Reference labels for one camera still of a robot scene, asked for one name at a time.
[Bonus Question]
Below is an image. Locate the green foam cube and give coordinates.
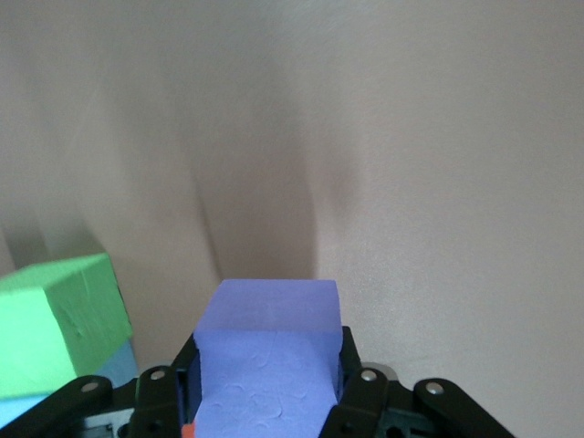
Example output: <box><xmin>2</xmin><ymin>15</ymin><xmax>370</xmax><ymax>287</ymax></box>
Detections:
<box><xmin>0</xmin><ymin>253</ymin><xmax>134</xmax><ymax>402</ymax></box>

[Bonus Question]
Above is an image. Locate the purple foam cube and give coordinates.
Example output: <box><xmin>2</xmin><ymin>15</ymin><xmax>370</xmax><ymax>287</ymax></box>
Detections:
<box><xmin>193</xmin><ymin>278</ymin><xmax>344</xmax><ymax>438</ymax></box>

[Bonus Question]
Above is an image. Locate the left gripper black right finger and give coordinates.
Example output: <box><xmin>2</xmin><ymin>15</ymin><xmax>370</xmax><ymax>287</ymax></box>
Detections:
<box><xmin>314</xmin><ymin>325</ymin><xmax>517</xmax><ymax>438</ymax></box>

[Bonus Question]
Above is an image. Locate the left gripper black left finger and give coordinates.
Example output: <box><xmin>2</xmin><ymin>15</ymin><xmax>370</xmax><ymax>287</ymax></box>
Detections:
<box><xmin>0</xmin><ymin>330</ymin><xmax>203</xmax><ymax>438</ymax></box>

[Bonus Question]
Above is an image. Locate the blue foam cube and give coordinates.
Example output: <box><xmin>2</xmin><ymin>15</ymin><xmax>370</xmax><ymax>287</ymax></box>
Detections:
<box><xmin>0</xmin><ymin>339</ymin><xmax>141</xmax><ymax>431</ymax></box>

